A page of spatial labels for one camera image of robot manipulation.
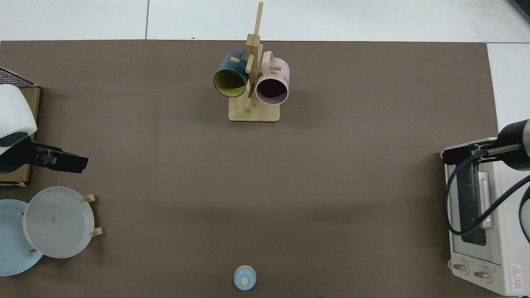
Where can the wooden plate rack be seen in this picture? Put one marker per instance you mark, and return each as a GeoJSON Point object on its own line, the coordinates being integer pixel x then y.
{"type": "Point", "coordinates": [92, 198]}

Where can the grey plate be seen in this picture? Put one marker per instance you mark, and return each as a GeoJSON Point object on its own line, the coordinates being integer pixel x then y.
{"type": "Point", "coordinates": [58, 223]}

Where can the light blue plate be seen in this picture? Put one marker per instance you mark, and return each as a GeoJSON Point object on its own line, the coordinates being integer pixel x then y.
{"type": "Point", "coordinates": [12, 248]}

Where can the pale toaster oven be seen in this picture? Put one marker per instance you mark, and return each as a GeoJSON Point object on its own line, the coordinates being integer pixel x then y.
{"type": "Point", "coordinates": [509, 248]}

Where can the dark grey panel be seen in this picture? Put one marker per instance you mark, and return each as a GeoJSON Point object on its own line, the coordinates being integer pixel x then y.
{"type": "Point", "coordinates": [522, 6]}

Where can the brown table cloth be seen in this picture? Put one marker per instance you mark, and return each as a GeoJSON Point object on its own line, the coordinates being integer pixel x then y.
{"type": "Point", "coordinates": [248, 186]}

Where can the dark blue cup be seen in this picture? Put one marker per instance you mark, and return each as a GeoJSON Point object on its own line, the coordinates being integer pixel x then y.
{"type": "Point", "coordinates": [227, 66]}

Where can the wooden cup stand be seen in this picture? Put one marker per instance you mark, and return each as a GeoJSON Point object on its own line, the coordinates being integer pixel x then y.
{"type": "Point", "coordinates": [254, 114]}

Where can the pink cup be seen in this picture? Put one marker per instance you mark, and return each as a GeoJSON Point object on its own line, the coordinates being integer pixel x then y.
{"type": "Point", "coordinates": [273, 80]}

